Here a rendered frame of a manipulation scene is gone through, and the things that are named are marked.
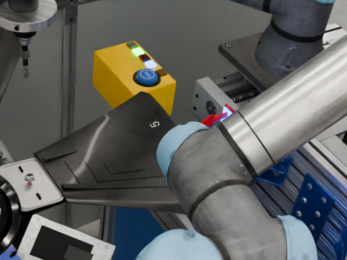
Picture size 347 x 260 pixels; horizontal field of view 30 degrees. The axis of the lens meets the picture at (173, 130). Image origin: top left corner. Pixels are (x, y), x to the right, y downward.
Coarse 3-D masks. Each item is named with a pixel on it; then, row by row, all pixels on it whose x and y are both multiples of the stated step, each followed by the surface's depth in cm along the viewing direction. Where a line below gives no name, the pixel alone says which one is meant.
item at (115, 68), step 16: (112, 48) 133; (128, 48) 134; (96, 64) 133; (112, 64) 129; (128, 64) 130; (144, 64) 130; (96, 80) 135; (112, 80) 129; (128, 80) 126; (160, 80) 127; (112, 96) 131; (128, 96) 125; (160, 96) 127
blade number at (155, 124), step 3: (150, 120) 101; (153, 120) 101; (156, 120) 102; (159, 120) 102; (147, 123) 101; (150, 123) 101; (153, 123) 101; (156, 123) 101; (159, 123) 101; (162, 123) 102; (147, 126) 100; (150, 126) 100; (153, 126) 101; (156, 126) 101; (159, 126) 101; (162, 126) 101; (150, 129) 100; (153, 129) 100; (156, 129) 100
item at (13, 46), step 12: (0, 36) 82; (12, 36) 82; (0, 48) 82; (12, 48) 82; (0, 60) 82; (12, 60) 82; (0, 72) 82; (12, 72) 82; (0, 84) 82; (0, 96) 82
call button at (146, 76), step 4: (140, 72) 126; (144, 72) 127; (148, 72) 127; (152, 72) 127; (140, 76) 126; (144, 76) 126; (148, 76) 126; (152, 76) 126; (156, 76) 126; (140, 80) 125; (144, 80) 125; (148, 80) 125; (152, 80) 125; (148, 84) 126
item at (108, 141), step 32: (96, 128) 98; (128, 128) 99; (160, 128) 101; (64, 160) 92; (96, 160) 93; (128, 160) 94; (64, 192) 87; (96, 192) 89; (128, 192) 91; (160, 192) 94
